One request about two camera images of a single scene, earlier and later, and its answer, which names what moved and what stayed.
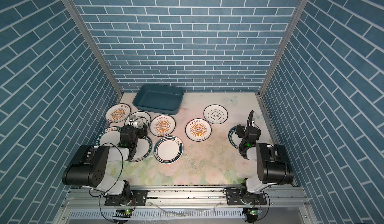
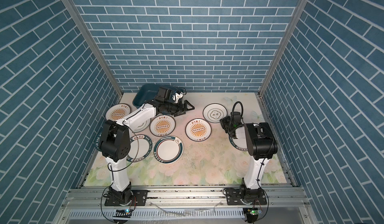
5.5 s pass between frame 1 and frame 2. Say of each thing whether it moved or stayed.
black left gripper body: moved
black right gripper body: moved
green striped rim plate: stayed
